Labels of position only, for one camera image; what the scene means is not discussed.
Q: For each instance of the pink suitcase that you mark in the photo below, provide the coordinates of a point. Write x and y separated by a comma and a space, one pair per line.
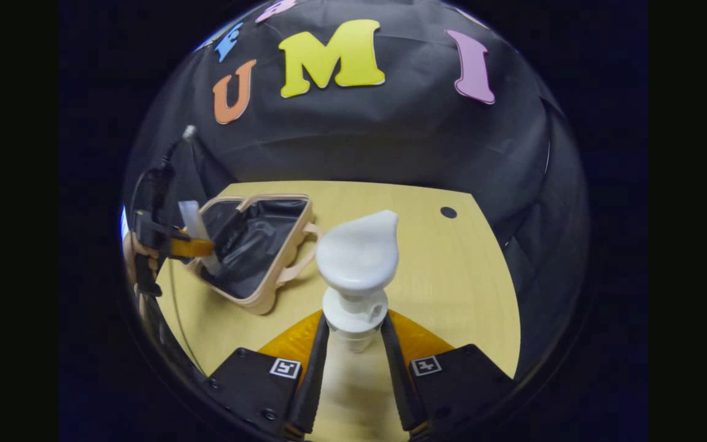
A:
255, 245

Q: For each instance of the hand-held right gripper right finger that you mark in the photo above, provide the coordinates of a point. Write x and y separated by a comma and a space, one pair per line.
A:
399, 393

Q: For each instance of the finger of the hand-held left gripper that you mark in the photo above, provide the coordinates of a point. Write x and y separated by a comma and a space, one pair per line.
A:
157, 226
191, 248

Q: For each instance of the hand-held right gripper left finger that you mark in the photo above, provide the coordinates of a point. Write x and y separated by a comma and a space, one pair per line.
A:
313, 393

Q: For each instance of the white squeeze tube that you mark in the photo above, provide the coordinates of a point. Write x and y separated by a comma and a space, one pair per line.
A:
197, 227

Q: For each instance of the black backdrop cloth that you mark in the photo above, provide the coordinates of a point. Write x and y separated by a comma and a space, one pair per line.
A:
378, 135

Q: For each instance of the white pump bottle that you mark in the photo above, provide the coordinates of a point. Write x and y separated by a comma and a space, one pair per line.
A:
356, 258

